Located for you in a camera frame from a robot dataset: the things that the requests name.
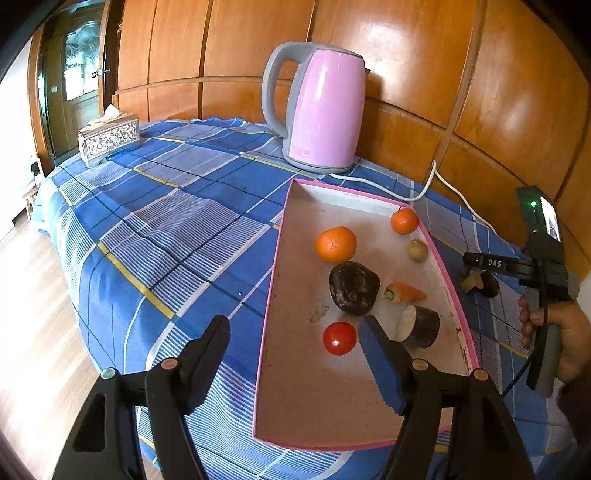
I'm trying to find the person's right hand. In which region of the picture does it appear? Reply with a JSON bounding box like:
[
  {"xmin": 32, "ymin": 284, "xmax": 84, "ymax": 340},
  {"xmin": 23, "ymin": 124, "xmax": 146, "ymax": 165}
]
[{"xmin": 517, "ymin": 294, "xmax": 591, "ymax": 383}]

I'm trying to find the red tomato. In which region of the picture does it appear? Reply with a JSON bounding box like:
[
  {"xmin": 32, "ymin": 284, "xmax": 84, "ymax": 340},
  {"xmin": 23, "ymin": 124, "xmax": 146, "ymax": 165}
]
[{"xmin": 322, "ymin": 321, "xmax": 358, "ymax": 357}]

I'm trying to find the person's right forearm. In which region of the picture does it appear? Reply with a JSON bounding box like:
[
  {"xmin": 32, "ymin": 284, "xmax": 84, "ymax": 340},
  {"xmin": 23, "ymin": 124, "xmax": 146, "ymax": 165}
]
[{"xmin": 553, "ymin": 362, "xmax": 591, "ymax": 480}]

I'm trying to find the large orange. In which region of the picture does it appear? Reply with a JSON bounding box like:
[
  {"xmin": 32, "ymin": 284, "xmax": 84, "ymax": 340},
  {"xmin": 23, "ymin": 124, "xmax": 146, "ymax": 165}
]
[{"xmin": 316, "ymin": 226, "xmax": 358, "ymax": 265}]

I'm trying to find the blue plaid blanket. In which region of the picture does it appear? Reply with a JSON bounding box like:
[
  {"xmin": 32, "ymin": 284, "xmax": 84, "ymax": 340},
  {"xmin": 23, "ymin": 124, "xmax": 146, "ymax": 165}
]
[{"xmin": 37, "ymin": 117, "xmax": 579, "ymax": 480}]

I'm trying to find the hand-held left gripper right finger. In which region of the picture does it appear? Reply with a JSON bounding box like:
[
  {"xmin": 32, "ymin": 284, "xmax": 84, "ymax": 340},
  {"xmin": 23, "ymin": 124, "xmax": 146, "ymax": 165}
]
[{"xmin": 359, "ymin": 315, "xmax": 537, "ymax": 480}]

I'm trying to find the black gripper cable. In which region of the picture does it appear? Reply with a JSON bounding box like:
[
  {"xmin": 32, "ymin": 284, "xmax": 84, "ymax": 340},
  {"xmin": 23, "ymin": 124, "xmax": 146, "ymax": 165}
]
[{"xmin": 501, "ymin": 344, "xmax": 539, "ymax": 399}]

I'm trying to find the pink-rimmed cardboard box tray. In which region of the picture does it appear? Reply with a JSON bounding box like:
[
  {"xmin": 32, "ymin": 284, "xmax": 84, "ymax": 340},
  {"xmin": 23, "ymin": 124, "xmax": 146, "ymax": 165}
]
[{"xmin": 252, "ymin": 178, "xmax": 481, "ymax": 452}]

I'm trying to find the white kettle power cord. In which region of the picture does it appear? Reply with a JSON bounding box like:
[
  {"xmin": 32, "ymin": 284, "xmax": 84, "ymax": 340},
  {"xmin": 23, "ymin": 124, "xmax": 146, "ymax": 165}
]
[{"xmin": 329, "ymin": 160, "xmax": 495, "ymax": 230}]

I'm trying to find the small carrot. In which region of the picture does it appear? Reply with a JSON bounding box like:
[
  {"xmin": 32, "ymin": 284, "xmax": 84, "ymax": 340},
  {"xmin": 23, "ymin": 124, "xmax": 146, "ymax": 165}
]
[{"xmin": 383, "ymin": 282, "xmax": 428, "ymax": 304}]

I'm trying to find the wooden glass door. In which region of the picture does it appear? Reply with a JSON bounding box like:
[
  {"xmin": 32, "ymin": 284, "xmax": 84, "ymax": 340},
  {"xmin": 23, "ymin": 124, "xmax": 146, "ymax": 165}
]
[{"xmin": 39, "ymin": 13, "xmax": 117, "ymax": 158}]

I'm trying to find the ornate silver tissue box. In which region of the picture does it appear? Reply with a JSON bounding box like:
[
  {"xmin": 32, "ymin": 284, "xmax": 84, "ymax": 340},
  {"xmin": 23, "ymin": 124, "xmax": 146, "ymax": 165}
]
[{"xmin": 77, "ymin": 104, "xmax": 141, "ymax": 169}]

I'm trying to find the pink electric kettle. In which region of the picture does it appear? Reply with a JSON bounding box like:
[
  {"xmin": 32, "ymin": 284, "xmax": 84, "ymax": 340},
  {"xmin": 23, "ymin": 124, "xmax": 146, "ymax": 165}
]
[{"xmin": 261, "ymin": 41, "xmax": 367, "ymax": 174}]

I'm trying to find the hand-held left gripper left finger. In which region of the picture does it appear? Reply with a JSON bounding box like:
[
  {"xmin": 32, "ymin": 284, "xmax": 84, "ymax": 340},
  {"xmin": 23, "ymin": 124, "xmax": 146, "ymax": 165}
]
[{"xmin": 52, "ymin": 315, "xmax": 231, "ymax": 480}]

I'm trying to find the small orange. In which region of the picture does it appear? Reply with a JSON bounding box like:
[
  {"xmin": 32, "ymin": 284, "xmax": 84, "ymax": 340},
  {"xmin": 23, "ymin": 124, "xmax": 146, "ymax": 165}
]
[{"xmin": 390, "ymin": 207, "xmax": 420, "ymax": 236}]

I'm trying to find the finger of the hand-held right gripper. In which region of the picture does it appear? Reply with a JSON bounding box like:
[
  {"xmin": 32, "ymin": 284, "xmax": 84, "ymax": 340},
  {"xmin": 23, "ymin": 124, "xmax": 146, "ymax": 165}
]
[{"xmin": 462, "ymin": 251, "xmax": 532, "ymax": 278}]

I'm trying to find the dark brown avocado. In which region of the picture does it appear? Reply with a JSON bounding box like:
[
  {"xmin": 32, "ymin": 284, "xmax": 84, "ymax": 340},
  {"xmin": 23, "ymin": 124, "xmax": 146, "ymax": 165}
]
[{"xmin": 329, "ymin": 261, "xmax": 382, "ymax": 316}]

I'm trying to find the dark brown mushroom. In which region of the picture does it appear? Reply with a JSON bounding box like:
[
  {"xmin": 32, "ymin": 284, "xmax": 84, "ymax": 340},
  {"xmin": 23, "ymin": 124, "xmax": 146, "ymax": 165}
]
[{"xmin": 461, "ymin": 270, "xmax": 501, "ymax": 298}]

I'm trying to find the cut eggplant piece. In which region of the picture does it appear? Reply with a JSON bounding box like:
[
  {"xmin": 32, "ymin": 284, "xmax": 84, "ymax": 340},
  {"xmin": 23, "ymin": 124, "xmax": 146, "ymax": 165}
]
[{"xmin": 395, "ymin": 304, "xmax": 441, "ymax": 349}]

